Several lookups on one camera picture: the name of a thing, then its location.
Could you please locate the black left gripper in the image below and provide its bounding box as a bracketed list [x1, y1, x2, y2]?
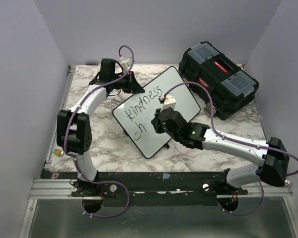
[112, 71, 145, 94]

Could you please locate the white framed whiteboard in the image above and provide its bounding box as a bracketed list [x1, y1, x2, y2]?
[112, 65, 201, 159]

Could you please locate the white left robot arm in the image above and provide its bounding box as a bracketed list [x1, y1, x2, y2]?
[56, 56, 144, 196]

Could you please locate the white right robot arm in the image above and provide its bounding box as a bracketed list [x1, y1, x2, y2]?
[151, 108, 289, 194]

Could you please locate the black red toolbox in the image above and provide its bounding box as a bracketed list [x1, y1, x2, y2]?
[178, 41, 259, 120]

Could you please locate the yellow small object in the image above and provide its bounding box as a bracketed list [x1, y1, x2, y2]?
[53, 148, 64, 157]

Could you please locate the copper pipe fitting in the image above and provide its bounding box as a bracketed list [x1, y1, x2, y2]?
[285, 180, 292, 186]

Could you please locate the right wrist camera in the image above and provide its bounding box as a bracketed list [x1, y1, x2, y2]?
[159, 94, 176, 111]

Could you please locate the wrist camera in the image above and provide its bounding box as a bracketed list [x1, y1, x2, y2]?
[119, 56, 133, 73]
[159, 94, 176, 111]

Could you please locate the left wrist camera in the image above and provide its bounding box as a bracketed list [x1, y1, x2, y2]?
[119, 56, 133, 73]

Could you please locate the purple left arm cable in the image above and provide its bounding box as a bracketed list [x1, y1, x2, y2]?
[64, 45, 130, 219]

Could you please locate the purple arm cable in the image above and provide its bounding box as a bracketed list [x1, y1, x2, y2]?
[64, 45, 130, 219]
[161, 81, 298, 216]

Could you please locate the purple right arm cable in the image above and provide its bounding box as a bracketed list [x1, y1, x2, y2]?
[161, 81, 298, 216]

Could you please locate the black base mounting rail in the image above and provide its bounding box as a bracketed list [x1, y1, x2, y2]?
[40, 172, 247, 207]

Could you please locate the aluminium frame rail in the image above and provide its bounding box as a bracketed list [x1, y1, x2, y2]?
[27, 64, 76, 199]

